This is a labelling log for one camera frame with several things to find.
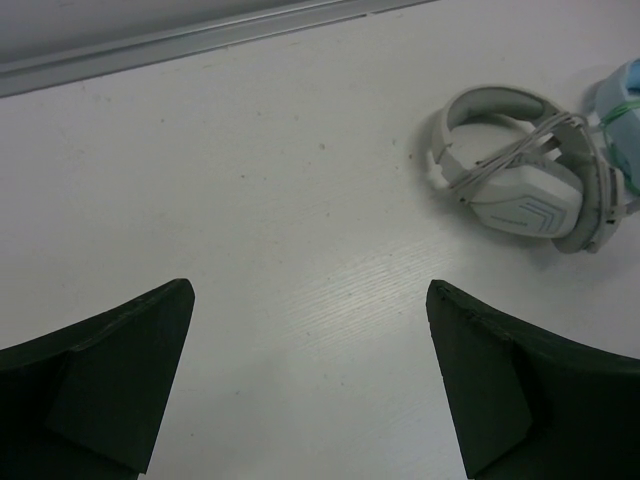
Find aluminium table edge rail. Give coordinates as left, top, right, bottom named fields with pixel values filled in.
left=1, top=1, right=417, bottom=98

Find light blue headphones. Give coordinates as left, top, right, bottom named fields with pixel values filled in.
left=582, top=58, right=639, bottom=197

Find white grey headphones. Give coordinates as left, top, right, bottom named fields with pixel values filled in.
left=428, top=85, right=639, bottom=254

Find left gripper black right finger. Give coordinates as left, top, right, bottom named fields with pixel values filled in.
left=426, top=280, right=639, bottom=479

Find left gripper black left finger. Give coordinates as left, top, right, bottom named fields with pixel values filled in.
left=1, top=279, right=195, bottom=479

